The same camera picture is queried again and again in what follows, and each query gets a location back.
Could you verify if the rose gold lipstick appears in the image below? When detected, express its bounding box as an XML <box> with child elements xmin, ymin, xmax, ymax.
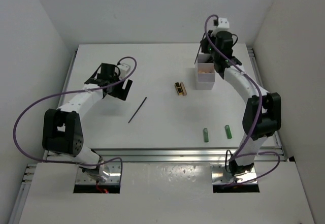
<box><xmin>180</xmin><ymin>82</ymin><xmax>187</xmax><ymax>96</ymax></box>

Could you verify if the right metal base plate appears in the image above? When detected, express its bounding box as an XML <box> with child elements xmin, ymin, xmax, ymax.
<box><xmin>210</xmin><ymin>164</ymin><xmax>257</xmax><ymax>185</ymax></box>

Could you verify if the aluminium rail front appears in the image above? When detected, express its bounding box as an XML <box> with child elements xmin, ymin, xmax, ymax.
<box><xmin>44</xmin><ymin>147</ymin><xmax>286</xmax><ymax>163</ymax></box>

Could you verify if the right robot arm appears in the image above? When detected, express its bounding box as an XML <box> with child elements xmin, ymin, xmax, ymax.
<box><xmin>200</xmin><ymin>30</ymin><xmax>281</xmax><ymax>176</ymax></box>

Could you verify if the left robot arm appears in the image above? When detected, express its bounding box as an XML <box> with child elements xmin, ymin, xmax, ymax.
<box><xmin>42</xmin><ymin>62</ymin><xmax>132</xmax><ymax>177</ymax></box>

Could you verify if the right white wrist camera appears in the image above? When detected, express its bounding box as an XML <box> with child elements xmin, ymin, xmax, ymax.
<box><xmin>212</xmin><ymin>17</ymin><xmax>230</xmax><ymax>36</ymax></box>

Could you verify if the metal base plate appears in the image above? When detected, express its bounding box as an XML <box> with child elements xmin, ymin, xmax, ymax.
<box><xmin>210</xmin><ymin>164</ymin><xmax>257</xmax><ymax>185</ymax></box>
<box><xmin>75</xmin><ymin>162</ymin><xmax>121</xmax><ymax>185</ymax></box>

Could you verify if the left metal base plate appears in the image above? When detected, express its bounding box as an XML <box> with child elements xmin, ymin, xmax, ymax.
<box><xmin>75</xmin><ymin>162</ymin><xmax>121</xmax><ymax>185</ymax></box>

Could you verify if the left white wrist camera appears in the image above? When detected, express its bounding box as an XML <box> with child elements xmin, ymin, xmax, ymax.
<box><xmin>118</xmin><ymin>63</ymin><xmax>131</xmax><ymax>78</ymax></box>

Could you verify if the black thin pencil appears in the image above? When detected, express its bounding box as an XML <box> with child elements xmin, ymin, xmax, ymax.
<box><xmin>194</xmin><ymin>41</ymin><xmax>202</xmax><ymax>65</ymax></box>
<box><xmin>128</xmin><ymin>97</ymin><xmax>147</xmax><ymax>124</ymax></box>

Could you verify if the white three-compartment organizer box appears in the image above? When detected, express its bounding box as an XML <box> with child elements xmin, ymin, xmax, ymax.
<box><xmin>194</xmin><ymin>54</ymin><xmax>215</xmax><ymax>90</ymax></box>

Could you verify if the green tube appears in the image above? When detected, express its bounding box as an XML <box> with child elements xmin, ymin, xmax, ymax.
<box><xmin>203</xmin><ymin>128</ymin><xmax>209</xmax><ymax>143</ymax></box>
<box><xmin>224</xmin><ymin>124</ymin><xmax>232</xmax><ymax>139</ymax></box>

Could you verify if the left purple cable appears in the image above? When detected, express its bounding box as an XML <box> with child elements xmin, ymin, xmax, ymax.
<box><xmin>13</xmin><ymin>56</ymin><xmax>138</xmax><ymax>181</ymax></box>

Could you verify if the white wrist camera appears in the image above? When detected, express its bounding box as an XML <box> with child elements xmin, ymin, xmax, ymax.
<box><xmin>212</xmin><ymin>17</ymin><xmax>230</xmax><ymax>36</ymax></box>
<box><xmin>118</xmin><ymin>63</ymin><xmax>131</xmax><ymax>78</ymax></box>

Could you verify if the black gold lipstick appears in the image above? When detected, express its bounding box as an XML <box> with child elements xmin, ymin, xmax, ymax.
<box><xmin>175</xmin><ymin>82</ymin><xmax>183</xmax><ymax>95</ymax></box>

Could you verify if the purple cable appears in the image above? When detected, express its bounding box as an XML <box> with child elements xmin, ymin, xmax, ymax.
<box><xmin>13</xmin><ymin>56</ymin><xmax>138</xmax><ymax>181</ymax></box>
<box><xmin>204</xmin><ymin>14</ymin><xmax>281</xmax><ymax>185</ymax></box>

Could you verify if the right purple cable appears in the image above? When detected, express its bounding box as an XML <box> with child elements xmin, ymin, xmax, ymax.
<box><xmin>204</xmin><ymin>14</ymin><xmax>281</xmax><ymax>185</ymax></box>

